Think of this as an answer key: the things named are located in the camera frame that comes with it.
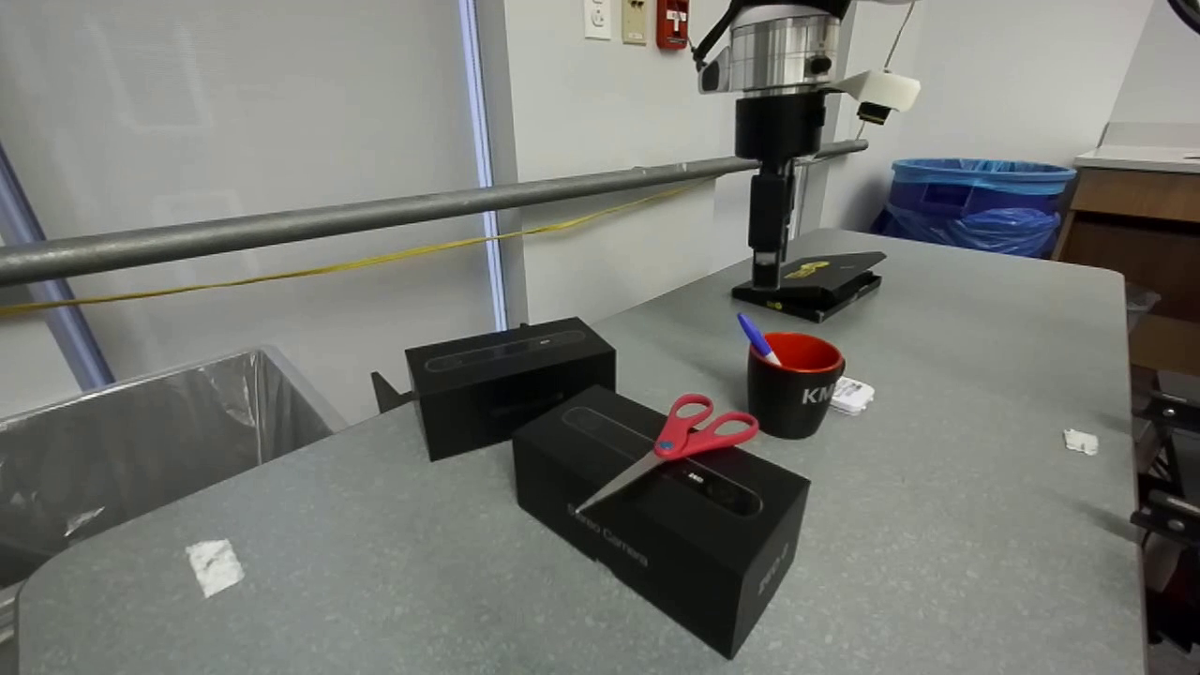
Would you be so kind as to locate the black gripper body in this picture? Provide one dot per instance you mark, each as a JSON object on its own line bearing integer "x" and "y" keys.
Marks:
{"x": 776, "y": 131}

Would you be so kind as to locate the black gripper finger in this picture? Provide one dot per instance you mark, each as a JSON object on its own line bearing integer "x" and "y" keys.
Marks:
{"x": 755, "y": 227}
{"x": 781, "y": 227}

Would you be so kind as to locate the blue pen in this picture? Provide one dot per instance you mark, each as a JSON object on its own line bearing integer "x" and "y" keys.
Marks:
{"x": 755, "y": 341}

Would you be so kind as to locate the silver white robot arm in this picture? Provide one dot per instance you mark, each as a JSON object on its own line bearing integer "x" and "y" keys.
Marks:
{"x": 781, "y": 44}

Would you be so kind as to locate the black mug red interior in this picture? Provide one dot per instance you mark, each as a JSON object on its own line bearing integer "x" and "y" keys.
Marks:
{"x": 794, "y": 397}

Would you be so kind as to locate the black flat case yellow mark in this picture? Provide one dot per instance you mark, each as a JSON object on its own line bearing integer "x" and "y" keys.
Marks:
{"x": 820, "y": 283}

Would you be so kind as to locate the red fire alarm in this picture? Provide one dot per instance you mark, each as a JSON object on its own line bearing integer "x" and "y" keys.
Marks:
{"x": 671, "y": 26}

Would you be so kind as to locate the small white labelled block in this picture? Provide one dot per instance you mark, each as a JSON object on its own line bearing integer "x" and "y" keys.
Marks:
{"x": 854, "y": 397}

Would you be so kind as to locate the blue trash bag bin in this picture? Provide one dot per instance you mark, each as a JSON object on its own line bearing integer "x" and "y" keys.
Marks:
{"x": 975, "y": 209}

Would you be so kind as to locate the black cardboard box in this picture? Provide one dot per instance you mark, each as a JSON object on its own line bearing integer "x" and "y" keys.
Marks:
{"x": 508, "y": 382}
{"x": 661, "y": 526}

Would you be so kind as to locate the wooden desk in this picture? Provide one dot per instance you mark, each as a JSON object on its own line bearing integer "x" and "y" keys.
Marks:
{"x": 1129, "y": 239}

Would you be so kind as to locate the small white tape piece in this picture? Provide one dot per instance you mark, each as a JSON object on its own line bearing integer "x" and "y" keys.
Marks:
{"x": 1083, "y": 442}

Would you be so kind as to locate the grey metal rod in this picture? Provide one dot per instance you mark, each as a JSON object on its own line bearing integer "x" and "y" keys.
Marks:
{"x": 376, "y": 214}

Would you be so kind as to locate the small white tag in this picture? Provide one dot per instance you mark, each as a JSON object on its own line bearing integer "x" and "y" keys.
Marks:
{"x": 216, "y": 569}

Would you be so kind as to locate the bin with clear liner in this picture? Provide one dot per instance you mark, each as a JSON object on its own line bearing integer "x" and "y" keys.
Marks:
{"x": 135, "y": 444}

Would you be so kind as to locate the blue slanted bar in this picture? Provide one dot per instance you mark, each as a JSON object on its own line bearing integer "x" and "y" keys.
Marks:
{"x": 51, "y": 277}

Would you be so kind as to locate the beige wall switch plate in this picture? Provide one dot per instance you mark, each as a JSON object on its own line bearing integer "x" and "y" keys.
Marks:
{"x": 635, "y": 22}

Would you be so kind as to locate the white wall switch plate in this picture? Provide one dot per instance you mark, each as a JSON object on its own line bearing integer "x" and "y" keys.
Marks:
{"x": 598, "y": 16}

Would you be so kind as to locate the blue vertical wall strip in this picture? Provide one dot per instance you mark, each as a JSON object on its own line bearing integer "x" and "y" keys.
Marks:
{"x": 485, "y": 153}

